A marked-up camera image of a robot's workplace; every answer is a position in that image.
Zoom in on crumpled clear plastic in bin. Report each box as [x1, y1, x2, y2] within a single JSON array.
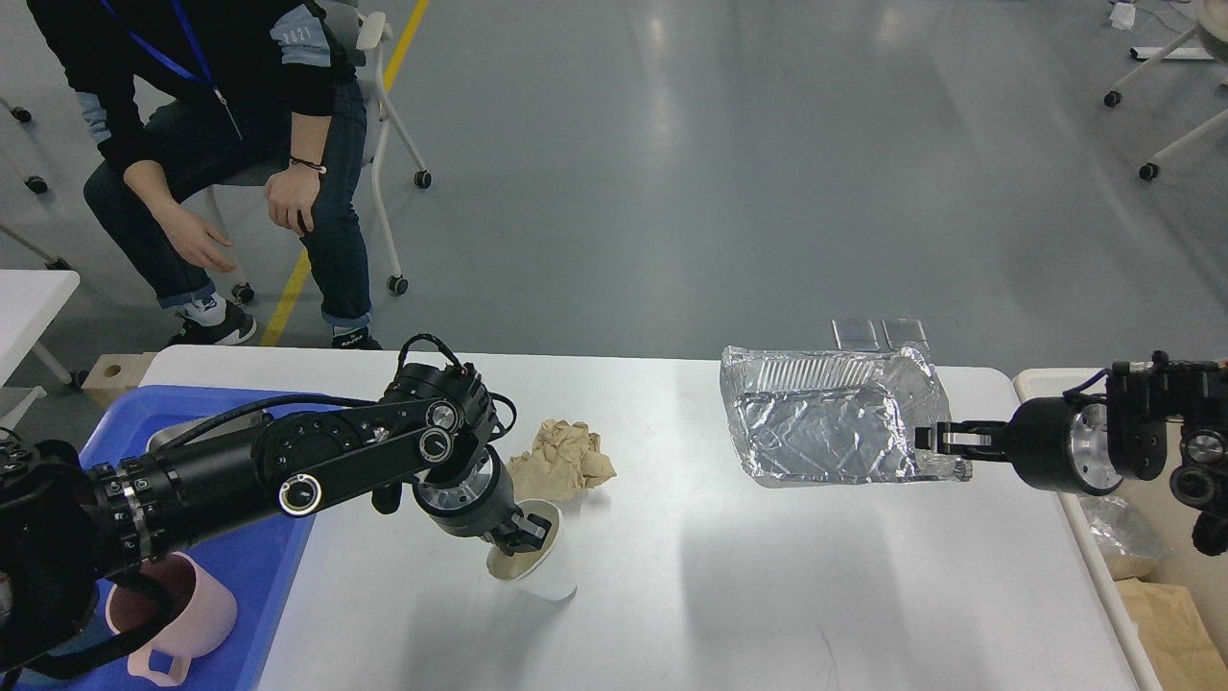
[[1077, 495, 1170, 582]]

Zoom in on person's right hand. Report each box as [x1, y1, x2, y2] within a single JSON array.
[[151, 201, 238, 272]]

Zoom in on blue plastic tray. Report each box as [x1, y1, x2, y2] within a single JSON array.
[[10, 385, 346, 691]]

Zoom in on white rolling stand legs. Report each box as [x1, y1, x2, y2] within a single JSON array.
[[1102, 0, 1228, 183]]

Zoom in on brown paper ball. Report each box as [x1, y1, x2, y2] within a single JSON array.
[[506, 419, 616, 502]]

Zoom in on person's left hand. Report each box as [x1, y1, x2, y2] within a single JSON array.
[[264, 162, 325, 237]]

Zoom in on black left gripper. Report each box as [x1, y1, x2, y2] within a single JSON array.
[[413, 450, 553, 557]]

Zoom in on clear floor plate right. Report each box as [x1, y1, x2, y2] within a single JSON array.
[[879, 318, 931, 350]]

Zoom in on small white side table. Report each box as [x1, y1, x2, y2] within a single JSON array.
[[1, 270, 81, 385]]

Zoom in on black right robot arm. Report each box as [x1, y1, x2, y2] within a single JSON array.
[[915, 350, 1227, 557]]

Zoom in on clear floor plate left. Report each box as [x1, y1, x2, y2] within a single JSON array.
[[833, 318, 882, 351]]

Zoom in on aluminium foil tray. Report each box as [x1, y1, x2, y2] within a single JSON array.
[[720, 342, 973, 488]]

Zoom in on pink mug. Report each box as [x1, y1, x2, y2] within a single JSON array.
[[126, 552, 237, 687]]

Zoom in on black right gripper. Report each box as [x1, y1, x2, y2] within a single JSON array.
[[915, 396, 1124, 497]]

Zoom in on brown paper in bin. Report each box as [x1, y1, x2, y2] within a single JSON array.
[[1115, 579, 1227, 690]]

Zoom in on white rolling chair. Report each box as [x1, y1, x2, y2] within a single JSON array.
[[201, 1, 433, 303]]

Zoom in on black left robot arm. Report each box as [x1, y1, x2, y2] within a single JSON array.
[[1, 333, 556, 690]]

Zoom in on white plastic bin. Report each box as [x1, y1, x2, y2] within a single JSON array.
[[1013, 369, 1228, 691]]

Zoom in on seated person in black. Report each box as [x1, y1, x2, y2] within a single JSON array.
[[28, 1, 379, 350]]

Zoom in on wooden block with hole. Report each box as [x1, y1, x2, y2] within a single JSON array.
[[81, 351, 157, 411]]

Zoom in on clear floor plate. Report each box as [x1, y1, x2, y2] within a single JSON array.
[[879, 318, 931, 350], [833, 318, 882, 351]]

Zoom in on white paper cup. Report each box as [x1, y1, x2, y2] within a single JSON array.
[[485, 500, 578, 601]]

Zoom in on square stainless steel tray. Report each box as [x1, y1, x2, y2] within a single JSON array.
[[146, 419, 238, 452]]

